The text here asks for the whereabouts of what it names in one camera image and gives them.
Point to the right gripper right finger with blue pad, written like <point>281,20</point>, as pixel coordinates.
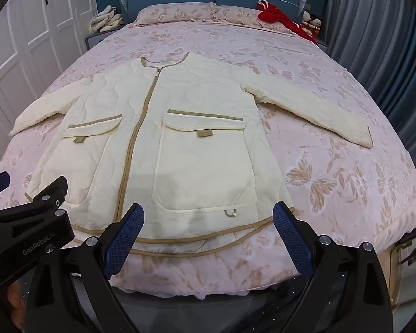
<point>308,251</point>

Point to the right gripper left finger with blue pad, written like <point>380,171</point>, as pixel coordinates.
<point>105,255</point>

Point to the cream quilted jacket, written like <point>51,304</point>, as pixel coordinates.
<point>184,140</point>

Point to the person's left hand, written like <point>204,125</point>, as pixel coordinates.
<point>18,306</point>

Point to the pink butterfly bedspread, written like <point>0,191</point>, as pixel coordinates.
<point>350,192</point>

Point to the dark dotted trousers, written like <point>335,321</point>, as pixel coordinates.
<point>263,310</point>

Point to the white wardrobe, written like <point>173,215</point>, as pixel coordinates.
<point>39,40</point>

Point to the dark blue nightstand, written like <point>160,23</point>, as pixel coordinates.
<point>94,39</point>

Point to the stack of cream folded cloths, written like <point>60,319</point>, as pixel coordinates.
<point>106,20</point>

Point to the plush toys on nightstand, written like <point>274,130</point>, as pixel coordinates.
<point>310,24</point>

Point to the grey curtain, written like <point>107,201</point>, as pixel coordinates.
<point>376,41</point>

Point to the red garment on bed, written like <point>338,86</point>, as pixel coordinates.
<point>270,13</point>

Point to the pink floral pillow right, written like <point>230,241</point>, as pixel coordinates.
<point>245,16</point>

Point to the pink floral pillow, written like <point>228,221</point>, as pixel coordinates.
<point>245,16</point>
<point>175,12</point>

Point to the pink floral pillow left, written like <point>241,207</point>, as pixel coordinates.
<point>175,12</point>

